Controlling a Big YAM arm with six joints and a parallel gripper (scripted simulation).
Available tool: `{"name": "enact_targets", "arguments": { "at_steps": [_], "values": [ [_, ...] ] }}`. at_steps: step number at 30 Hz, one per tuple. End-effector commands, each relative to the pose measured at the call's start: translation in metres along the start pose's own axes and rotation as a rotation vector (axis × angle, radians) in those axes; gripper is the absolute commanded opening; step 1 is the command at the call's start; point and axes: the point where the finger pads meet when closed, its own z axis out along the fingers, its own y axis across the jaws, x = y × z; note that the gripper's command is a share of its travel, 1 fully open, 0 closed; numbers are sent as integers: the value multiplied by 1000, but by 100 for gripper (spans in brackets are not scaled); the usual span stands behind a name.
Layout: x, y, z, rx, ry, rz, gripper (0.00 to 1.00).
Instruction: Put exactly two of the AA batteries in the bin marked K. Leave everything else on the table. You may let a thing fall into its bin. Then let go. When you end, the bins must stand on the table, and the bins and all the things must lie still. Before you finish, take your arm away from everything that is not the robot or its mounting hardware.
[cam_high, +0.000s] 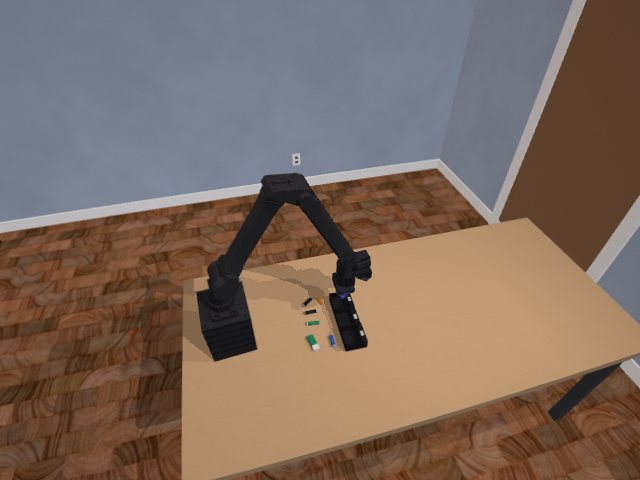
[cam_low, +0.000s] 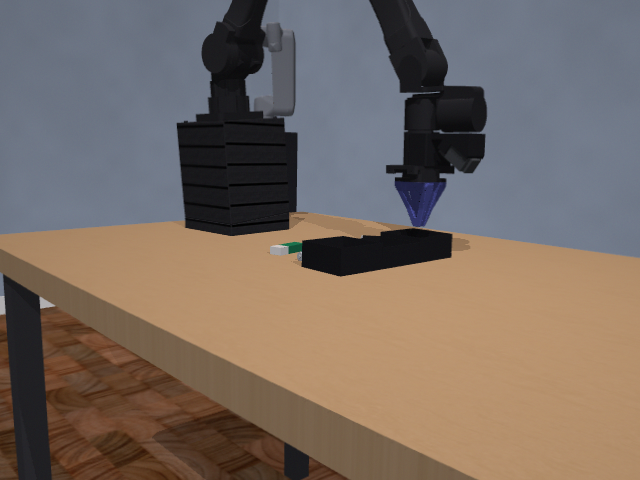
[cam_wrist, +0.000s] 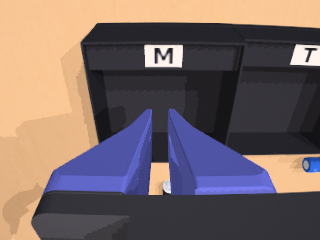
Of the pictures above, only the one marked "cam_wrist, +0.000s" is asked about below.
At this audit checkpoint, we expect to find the blue aa battery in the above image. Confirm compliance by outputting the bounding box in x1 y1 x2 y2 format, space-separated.
302 157 320 173

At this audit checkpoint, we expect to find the black aa battery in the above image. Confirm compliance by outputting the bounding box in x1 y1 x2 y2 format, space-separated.
163 180 171 195

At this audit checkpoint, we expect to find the black open-top bin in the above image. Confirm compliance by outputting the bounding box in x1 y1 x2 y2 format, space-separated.
80 22 320 163

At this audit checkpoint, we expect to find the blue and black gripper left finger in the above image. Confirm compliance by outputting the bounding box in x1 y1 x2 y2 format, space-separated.
42 109 152 195

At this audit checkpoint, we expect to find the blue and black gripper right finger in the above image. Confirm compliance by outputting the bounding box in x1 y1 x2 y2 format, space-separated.
168 109 277 195

